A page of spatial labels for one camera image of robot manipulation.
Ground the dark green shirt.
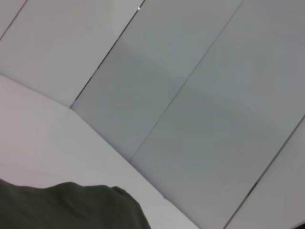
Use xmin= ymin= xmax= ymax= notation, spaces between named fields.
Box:
xmin=0 ymin=178 xmax=152 ymax=229

